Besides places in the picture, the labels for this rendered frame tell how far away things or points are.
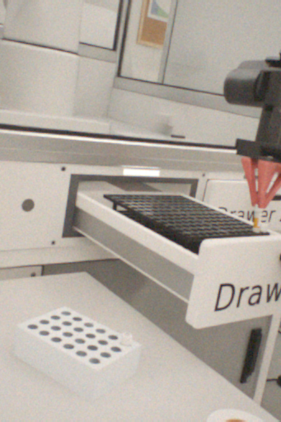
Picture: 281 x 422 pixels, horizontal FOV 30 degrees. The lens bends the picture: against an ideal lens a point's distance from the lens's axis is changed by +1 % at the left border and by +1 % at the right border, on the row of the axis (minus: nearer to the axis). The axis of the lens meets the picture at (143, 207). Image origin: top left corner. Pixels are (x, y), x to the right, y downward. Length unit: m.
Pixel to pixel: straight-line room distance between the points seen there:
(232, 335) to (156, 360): 0.66
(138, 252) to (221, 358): 0.65
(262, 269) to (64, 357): 0.28
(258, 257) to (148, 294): 0.44
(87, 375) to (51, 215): 0.36
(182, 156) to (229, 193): 0.15
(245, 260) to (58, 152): 0.36
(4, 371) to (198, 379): 0.23
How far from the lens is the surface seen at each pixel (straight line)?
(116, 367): 0.61
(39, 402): 0.59
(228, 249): 0.64
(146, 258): 0.74
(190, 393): 0.65
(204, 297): 0.65
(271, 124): 0.81
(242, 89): 0.86
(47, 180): 0.86
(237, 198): 1.12
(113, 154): 0.92
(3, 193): 0.83
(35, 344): 0.63
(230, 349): 1.36
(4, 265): 0.88
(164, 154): 0.98
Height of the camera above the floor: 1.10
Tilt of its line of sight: 13 degrees down
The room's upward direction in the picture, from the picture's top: 10 degrees clockwise
